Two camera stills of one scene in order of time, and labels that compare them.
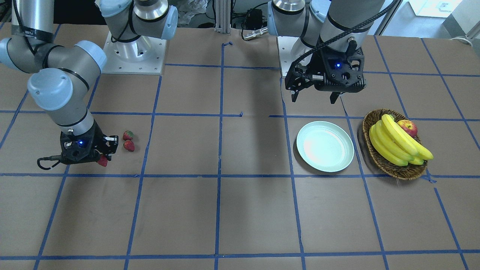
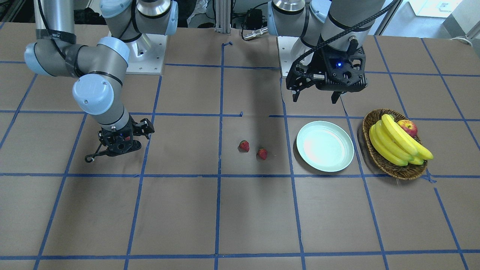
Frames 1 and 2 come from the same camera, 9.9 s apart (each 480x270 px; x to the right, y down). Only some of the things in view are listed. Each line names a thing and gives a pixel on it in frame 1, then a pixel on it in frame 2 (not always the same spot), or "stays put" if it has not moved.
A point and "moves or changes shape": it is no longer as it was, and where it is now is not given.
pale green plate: x=324 y=146 stays put
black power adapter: x=254 y=18 stays put
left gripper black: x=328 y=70 stays put
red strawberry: x=129 y=146 moves or changes shape
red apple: x=409 y=126 stays put
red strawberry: x=103 y=161 → x=244 y=146
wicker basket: x=410 y=172 stays put
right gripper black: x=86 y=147 → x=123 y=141
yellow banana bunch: x=394 y=145 stays put
